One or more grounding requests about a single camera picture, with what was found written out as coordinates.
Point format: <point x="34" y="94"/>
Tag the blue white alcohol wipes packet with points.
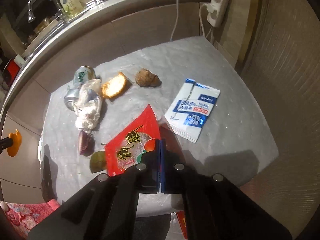
<point x="191" y="109"/>

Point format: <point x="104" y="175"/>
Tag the brown taro root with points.
<point x="145" y="78"/>

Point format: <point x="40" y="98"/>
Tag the grey kitchen countertop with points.
<point x="105" y="32"/>

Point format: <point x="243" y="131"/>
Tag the purple onion piece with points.
<point x="85" y="143"/>

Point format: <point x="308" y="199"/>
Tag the toasted bread slice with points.
<point x="113" y="87"/>

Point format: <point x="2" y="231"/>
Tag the white plastic wrapper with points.
<point x="88" y="105"/>

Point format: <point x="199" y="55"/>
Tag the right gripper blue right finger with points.
<point x="172" y="165"/>

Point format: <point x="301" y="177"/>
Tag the red box on floor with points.
<point x="181" y="219"/>

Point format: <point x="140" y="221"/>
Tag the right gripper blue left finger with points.
<point x="151" y="175"/>

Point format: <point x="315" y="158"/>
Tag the dish soap pump bottle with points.
<point x="72" y="7"/>

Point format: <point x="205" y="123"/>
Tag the crushed aluminium can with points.
<point x="81" y="76"/>

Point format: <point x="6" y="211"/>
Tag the white power strip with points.
<point x="216" y="11"/>

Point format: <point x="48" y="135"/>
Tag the pink floral sleeve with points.
<point x="24" y="217"/>

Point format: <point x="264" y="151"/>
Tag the red snack packet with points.
<point x="127" y="148"/>

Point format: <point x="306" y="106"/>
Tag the white padded table cloth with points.
<point x="235" y="141"/>

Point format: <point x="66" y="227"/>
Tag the chrome kitchen faucet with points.
<point x="42" y="5"/>

